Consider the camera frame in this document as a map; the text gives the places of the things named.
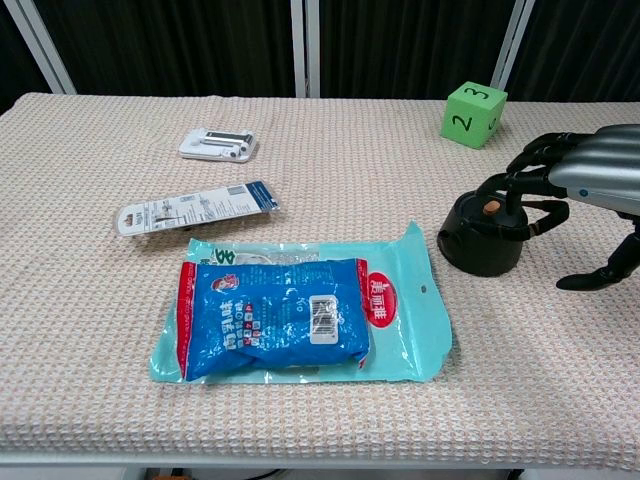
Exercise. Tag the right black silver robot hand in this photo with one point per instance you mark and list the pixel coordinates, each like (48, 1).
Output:
(590, 160)

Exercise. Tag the black teapot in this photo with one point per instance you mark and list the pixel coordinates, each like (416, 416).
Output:
(477, 235)

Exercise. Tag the green foam number cube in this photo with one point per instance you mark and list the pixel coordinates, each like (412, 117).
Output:
(472, 117)

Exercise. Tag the teal plastic package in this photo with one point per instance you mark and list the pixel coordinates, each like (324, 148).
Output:
(410, 300)

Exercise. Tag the blue snack bag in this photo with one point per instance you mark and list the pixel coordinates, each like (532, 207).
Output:
(275, 320)

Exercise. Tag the white plastic tray package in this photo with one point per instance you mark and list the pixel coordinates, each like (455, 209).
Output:
(217, 145)

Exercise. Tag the grey blister pack card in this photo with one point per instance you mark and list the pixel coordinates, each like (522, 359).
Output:
(195, 207)

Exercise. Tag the black curtain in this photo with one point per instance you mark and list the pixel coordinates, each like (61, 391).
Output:
(185, 47)

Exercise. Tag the beige waffle tablecloth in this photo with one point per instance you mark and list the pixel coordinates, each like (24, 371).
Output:
(90, 310)

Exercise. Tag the white metal frame post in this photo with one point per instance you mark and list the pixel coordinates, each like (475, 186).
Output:
(305, 47)
(510, 45)
(42, 45)

